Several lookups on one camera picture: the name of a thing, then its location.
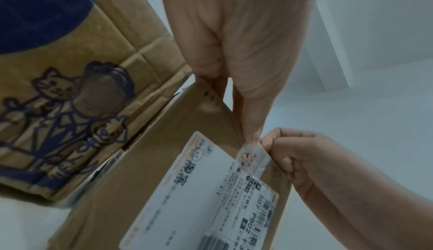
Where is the person's left hand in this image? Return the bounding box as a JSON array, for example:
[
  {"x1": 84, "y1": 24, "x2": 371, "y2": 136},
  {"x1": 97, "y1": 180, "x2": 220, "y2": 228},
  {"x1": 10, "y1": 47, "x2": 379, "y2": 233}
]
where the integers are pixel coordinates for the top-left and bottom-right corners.
[{"x1": 159, "y1": 0, "x2": 319, "y2": 144}]

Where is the brown printed cardboard box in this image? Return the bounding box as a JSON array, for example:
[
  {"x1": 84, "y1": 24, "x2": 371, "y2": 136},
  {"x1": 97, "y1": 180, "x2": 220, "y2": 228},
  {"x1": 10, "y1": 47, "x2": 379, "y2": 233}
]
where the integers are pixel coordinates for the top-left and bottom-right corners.
[{"x1": 0, "y1": 0, "x2": 293, "y2": 250}]

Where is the white shipping label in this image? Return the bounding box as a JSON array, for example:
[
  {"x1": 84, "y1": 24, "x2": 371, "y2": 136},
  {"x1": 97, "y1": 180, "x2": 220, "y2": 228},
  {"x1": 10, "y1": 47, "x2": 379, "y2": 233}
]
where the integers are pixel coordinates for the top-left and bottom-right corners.
[{"x1": 119, "y1": 130, "x2": 280, "y2": 250}]

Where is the person's right hand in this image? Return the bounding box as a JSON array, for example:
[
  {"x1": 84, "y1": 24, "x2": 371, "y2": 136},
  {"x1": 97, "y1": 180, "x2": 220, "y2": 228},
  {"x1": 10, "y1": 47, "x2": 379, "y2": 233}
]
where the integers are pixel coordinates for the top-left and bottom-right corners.
[{"x1": 258, "y1": 127, "x2": 352, "y2": 199}]

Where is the peeled white label strip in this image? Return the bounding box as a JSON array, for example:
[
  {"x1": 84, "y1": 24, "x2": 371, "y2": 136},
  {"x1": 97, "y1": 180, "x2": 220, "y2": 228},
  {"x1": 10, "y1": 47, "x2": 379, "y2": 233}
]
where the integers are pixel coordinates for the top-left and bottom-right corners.
[{"x1": 235, "y1": 141, "x2": 272, "y2": 178}]

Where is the person's right forearm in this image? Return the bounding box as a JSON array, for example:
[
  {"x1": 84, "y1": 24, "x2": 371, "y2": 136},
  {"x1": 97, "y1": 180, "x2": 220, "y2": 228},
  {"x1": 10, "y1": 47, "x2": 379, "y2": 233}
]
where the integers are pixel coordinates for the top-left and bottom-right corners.
[{"x1": 292, "y1": 147, "x2": 433, "y2": 250}]

